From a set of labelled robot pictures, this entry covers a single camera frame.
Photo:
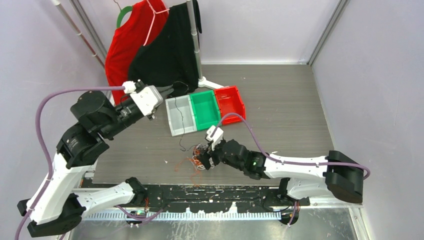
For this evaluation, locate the red plastic bin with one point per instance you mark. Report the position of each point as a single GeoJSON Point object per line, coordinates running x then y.
{"type": "Point", "coordinates": [229, 100]}

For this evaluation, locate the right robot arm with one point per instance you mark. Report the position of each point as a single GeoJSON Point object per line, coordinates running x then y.
{"type": "Point", "coordinates": [334, 174]}

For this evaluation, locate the green plastic bin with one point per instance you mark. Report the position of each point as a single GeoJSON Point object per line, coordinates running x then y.
{"type": "Point", "coordinates": [205, 109]}

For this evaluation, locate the red white rod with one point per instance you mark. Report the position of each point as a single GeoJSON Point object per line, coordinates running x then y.
{"type": "Point", "coordinates": [92, 41]}

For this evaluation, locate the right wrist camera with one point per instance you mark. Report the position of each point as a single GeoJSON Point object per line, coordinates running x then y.
{"type": "Point", "coordinates": [214, 135]}

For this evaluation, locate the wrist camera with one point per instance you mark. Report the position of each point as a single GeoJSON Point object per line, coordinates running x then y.
{"type": "Point", "coordinates": [214, 135]}
{"type": "Point", "coordinates": [147, 99]}

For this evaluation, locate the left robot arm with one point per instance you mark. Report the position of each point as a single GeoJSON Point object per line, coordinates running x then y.
{"type": "Point", "coordinates": [101, 113]}

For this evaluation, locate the pink hanger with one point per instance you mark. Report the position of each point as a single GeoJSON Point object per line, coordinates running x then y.
{"type": "Point", "coordinates": [155, 13]}

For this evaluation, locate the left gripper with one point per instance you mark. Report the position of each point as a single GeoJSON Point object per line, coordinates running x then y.
{"type": "Point", "coordinates": [164, 91]}

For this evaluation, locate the grey plastic bin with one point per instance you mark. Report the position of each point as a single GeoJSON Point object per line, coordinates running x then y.
{"type": "Point", "coordinates": [180, 115]}

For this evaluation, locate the white clothes rack stand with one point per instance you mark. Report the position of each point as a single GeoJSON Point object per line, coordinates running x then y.
{"type": "Point", "coordinates": [196, 29]}

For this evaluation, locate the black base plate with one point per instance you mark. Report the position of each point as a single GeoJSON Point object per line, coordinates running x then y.
{"type": "Point", "coordinates": [213, 199]}

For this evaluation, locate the red t-shirt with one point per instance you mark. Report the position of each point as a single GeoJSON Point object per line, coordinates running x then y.
{"type": "Point", "coordinates": [130, 37]}

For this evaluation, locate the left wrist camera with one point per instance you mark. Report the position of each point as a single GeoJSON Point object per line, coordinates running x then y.
{"type": "Point", "coordinates": [147, 99]}

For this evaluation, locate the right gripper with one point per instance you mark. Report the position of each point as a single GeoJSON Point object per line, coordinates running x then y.
{"type": "Point", "coordinates": [204, 158]}

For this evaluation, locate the green hanger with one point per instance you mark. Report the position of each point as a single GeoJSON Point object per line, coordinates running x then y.
{"type": "Point", "coordinates": [123, 11]}

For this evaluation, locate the black t-shirt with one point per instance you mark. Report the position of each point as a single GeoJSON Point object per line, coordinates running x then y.
{"type": "Point", "coordinates": [170, 59]}

